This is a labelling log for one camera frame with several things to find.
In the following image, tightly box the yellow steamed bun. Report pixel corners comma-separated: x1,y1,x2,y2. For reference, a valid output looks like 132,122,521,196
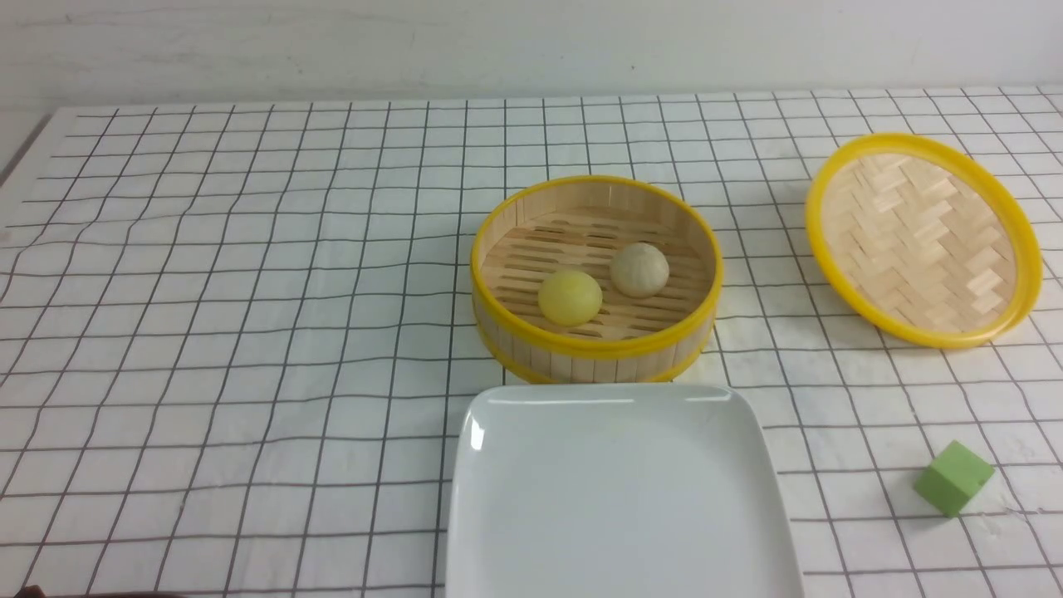
536,269,603,328

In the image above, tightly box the beige steamed bun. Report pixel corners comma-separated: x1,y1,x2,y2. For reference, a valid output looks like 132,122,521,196
609,243,669,298

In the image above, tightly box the white square ceramic plate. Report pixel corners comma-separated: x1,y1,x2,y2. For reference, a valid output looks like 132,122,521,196
445,383,805,597

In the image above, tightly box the yellow-rimmed bamboo steamer basket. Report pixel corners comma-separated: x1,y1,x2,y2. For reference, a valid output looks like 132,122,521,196
470,175,724,385

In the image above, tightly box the white grid-pattern tablecloth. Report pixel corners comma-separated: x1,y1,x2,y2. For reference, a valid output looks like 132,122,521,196
1,86,1062,597

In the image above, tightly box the yellow-rimmed woven steamer lid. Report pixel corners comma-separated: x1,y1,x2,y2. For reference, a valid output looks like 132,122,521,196
806,133,1043,351

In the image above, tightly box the green cube block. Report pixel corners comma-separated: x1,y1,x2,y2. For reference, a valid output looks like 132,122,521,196
914,440,995,518

